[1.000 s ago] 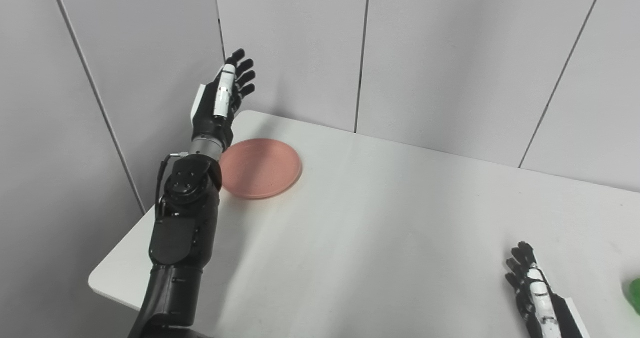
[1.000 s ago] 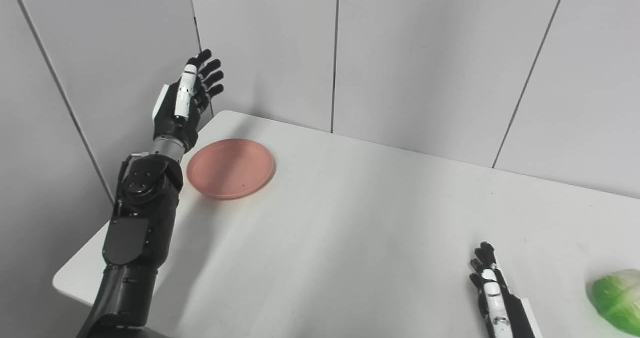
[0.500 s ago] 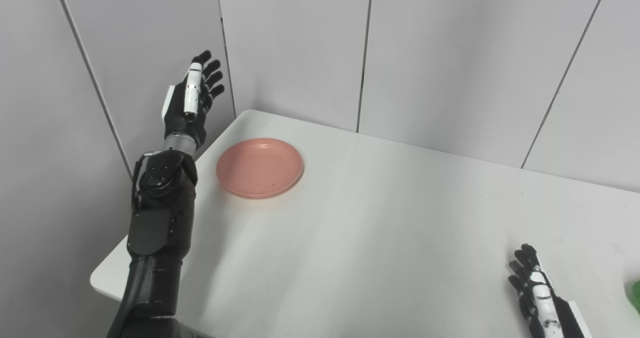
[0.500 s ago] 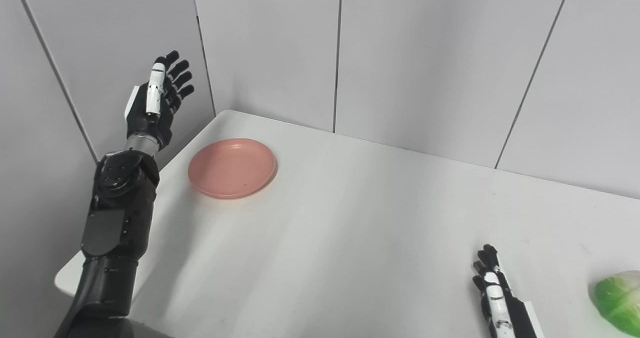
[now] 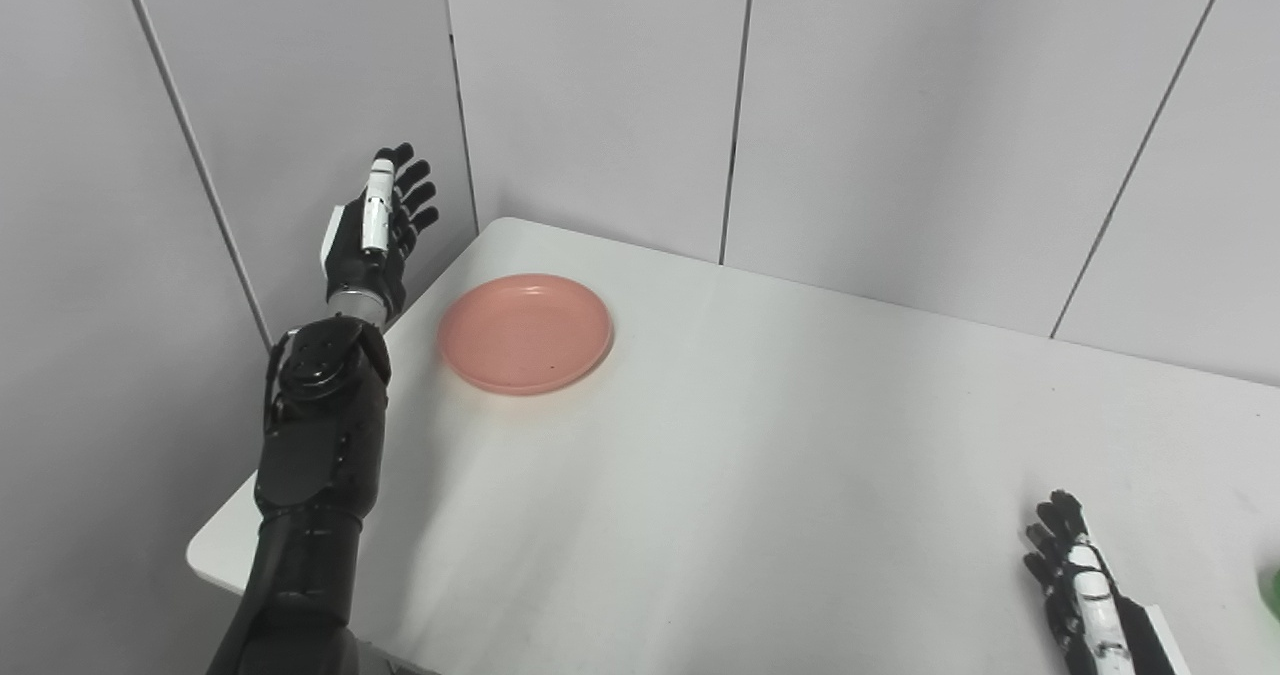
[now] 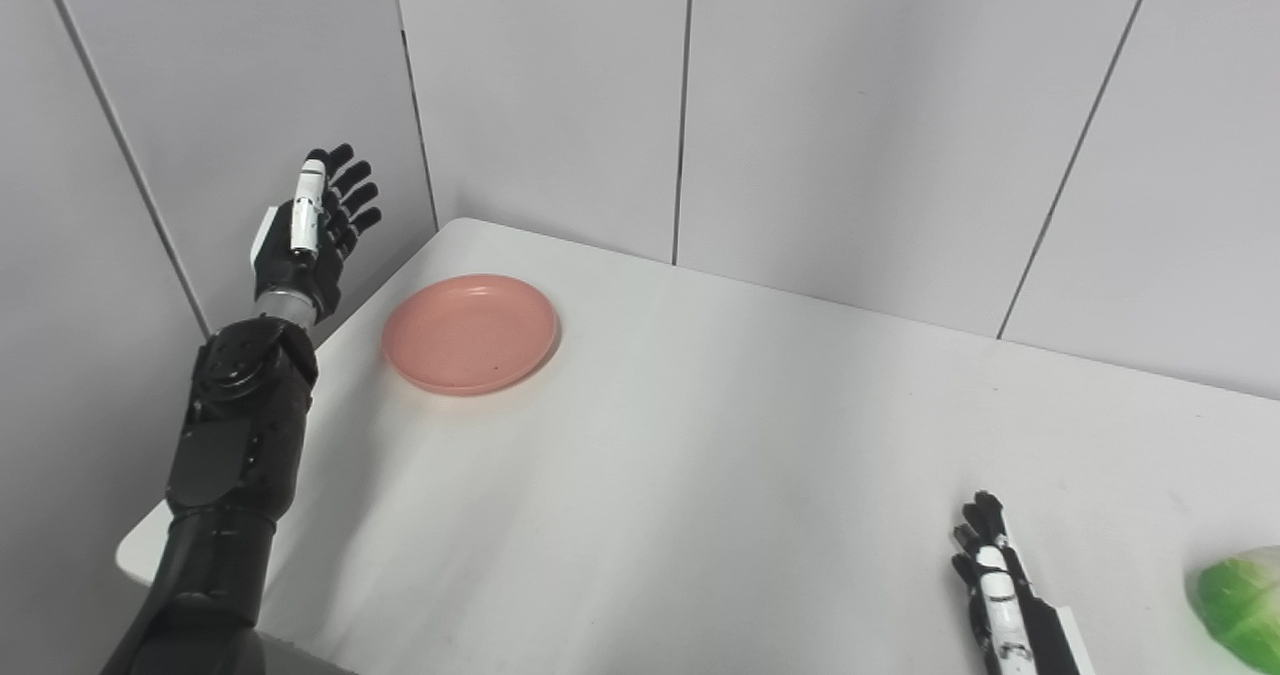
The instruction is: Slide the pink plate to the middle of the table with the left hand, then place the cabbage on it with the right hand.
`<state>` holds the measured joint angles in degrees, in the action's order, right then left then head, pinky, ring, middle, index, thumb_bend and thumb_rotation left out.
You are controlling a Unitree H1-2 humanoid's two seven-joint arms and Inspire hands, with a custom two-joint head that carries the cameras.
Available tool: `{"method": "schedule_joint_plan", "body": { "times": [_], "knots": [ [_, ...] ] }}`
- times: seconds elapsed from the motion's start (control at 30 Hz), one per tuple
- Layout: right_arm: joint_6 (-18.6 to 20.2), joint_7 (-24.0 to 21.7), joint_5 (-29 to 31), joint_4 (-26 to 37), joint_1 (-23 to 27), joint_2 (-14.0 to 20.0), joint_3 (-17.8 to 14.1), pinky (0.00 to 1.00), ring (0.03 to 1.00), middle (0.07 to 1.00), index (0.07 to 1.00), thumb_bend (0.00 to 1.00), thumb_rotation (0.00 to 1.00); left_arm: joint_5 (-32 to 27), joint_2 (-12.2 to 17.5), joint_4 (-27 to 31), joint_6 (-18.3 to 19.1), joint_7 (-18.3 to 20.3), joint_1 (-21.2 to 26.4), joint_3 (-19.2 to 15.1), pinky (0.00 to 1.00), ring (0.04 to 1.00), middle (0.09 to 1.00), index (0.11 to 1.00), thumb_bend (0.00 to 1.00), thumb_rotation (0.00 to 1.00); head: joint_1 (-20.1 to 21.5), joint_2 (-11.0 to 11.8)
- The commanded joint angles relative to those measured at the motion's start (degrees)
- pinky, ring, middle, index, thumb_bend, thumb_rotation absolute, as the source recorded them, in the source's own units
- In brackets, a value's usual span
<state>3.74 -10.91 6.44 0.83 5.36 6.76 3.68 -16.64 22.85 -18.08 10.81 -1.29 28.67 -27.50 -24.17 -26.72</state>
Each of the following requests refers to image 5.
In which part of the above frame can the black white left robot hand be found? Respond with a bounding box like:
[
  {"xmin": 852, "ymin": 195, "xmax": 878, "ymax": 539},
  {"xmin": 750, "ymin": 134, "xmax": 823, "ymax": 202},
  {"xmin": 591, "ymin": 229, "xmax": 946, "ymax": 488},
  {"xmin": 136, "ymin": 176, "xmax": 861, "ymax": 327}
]
[{"xmin": 320, "ymin": 143, "xmax": 441, "ymax": 321}]

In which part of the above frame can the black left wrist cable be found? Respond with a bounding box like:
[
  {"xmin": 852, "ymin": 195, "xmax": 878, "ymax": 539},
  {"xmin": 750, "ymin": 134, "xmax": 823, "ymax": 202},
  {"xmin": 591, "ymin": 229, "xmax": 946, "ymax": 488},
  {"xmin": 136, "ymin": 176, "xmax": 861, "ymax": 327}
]
[{"xmin": 262, "ymin": 327, "xmax": 303, "ymax": 431}]

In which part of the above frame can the pink round plate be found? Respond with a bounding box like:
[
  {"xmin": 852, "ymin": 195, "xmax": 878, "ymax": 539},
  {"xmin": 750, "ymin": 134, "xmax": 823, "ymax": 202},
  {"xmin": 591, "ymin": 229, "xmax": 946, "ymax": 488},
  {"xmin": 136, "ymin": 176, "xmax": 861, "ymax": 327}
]
[{"xmin": 437, "ymin": 273, "xmax": 614, "ymax": 397}]

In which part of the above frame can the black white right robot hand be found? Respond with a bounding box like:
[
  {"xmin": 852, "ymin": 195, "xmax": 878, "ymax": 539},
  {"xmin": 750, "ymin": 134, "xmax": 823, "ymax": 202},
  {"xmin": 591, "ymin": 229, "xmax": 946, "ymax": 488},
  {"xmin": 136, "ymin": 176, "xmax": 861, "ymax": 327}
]
[{"xmin": 1022, "ymin": 490, "xmax": 1191, "ymax": 675}]

